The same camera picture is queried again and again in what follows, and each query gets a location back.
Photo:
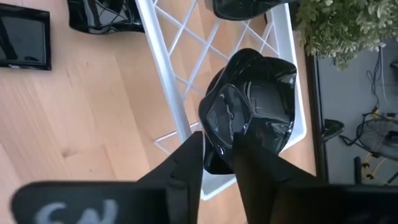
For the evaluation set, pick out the glossy black mini plate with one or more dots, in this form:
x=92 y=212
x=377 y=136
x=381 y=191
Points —
x=102 y=18
x=273 y=102

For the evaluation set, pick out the flat-rimmed square black plate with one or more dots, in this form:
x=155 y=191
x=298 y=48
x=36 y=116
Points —
x=25 y=40

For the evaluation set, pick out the wavy-edged black mini plate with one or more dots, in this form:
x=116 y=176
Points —
x=248 y=9

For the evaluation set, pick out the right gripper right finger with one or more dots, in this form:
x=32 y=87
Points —
x=261 y=174

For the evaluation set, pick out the black aluminium table frame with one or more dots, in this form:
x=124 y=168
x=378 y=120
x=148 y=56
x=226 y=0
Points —
x=318 y=130

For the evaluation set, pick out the small square black plate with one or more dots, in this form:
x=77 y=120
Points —
x=228 y=115

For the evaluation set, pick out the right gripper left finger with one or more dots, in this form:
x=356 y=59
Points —
x=186 y=174

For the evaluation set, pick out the green potted plant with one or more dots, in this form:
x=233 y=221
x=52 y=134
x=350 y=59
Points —
x=342 y=25

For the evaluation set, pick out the black frame clamp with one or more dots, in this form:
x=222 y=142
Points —
x=332 y=129

